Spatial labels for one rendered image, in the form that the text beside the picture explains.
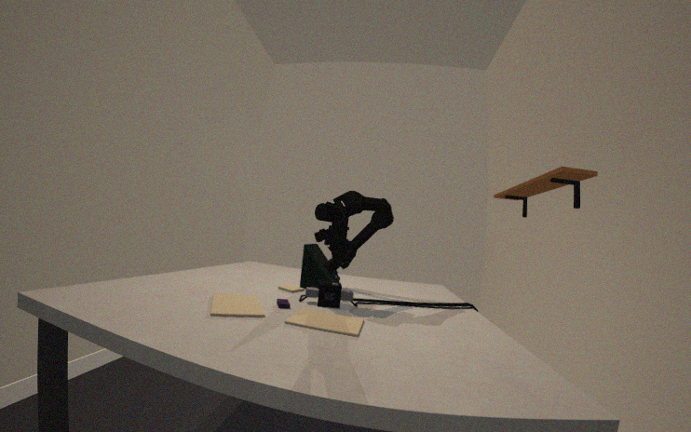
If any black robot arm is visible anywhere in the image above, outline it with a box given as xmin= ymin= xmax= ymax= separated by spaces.
xmin=314 ymin=191 xmax=394 ymax=269

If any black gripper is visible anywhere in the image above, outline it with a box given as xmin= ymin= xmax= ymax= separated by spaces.
xmin=324 ymin=223 xmax=354 ymax=267

